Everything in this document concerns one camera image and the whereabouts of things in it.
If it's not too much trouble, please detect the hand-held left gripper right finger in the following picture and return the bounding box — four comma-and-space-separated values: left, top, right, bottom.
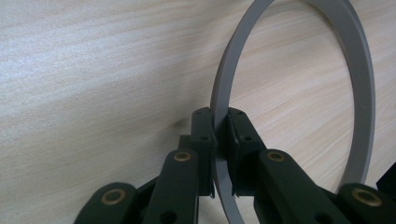
223, 106, 267, 198

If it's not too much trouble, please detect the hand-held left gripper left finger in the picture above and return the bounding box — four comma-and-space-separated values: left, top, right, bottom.
178, 106, 219, 199

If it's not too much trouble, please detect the grey plastic ring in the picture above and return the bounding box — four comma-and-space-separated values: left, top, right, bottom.
209, 0, 376, 224

